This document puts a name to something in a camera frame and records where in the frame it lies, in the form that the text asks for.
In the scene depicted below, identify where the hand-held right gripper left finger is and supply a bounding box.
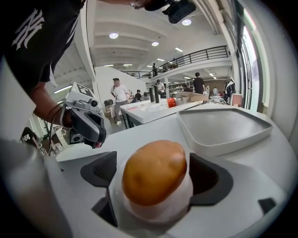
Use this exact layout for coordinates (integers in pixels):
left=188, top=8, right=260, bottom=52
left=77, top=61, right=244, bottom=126
left=81, top=151, right=118, bottom=227

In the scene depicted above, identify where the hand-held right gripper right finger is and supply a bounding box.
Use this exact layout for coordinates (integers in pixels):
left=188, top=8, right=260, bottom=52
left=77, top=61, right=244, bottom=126
left=189, top=152, right=233, bottom=206

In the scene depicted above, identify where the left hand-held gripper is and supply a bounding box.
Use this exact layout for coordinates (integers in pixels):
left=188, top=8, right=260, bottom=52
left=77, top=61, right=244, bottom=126
left=61, top=81, right=107, bottom=149

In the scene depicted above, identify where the brown potato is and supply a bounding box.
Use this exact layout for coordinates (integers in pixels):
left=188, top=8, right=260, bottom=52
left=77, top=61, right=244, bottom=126
left=122, top=139, right=188, bottom=207

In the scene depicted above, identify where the person's left forearm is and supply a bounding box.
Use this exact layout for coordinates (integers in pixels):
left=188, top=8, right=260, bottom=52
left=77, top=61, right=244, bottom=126
left=30, top=81, right=73, bottom=127

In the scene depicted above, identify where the grey rectangular tray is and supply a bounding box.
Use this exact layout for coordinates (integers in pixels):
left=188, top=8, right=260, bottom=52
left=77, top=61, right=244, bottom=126
left=176, top=108, right=273, bottom=158

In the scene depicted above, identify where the red packet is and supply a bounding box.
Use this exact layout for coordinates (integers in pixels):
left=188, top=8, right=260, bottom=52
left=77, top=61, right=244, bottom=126
left=166, top=97, right=178, bottom=109

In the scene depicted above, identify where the brown cabinet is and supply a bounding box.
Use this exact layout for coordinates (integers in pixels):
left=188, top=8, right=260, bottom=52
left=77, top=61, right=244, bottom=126
left=229, top=93, right=244, bottom=108

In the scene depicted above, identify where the hanging black white jacket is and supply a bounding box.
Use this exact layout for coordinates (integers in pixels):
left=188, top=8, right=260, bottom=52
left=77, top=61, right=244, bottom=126
left=224, top=80, right=236, bottom=103

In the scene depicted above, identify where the black balcony railing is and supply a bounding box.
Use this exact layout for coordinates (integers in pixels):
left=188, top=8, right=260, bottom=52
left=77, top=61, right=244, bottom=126
left=122, top=45, right=230, bottom=79

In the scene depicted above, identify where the person's black printed T-shirt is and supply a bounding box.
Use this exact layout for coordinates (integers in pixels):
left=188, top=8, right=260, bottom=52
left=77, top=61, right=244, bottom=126
left=0, top=0, right=87, bottom=93

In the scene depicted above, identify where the glass door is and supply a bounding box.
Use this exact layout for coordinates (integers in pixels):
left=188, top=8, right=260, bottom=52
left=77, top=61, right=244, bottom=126
left=237, top=7, right=267, bottom=112

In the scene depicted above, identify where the black cable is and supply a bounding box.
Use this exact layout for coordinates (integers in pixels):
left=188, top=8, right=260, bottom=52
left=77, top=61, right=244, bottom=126
left=46, top=103, right=66, bottom=149

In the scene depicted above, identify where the black head-worn camera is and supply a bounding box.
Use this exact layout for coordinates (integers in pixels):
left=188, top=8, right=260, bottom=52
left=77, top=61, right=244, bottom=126
left=163, top=0, right=196, bottom=24

